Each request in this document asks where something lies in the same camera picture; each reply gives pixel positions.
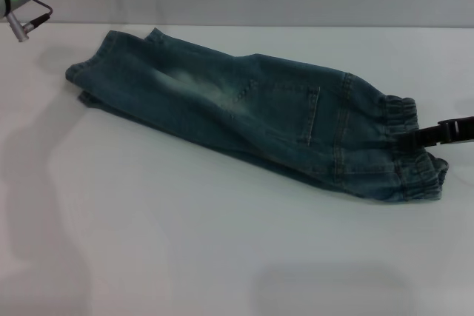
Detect blue denim shorts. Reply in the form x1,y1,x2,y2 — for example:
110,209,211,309
64,27,450,204

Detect grey cable with metal plug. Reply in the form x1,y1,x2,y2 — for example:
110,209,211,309
7,0,53,43

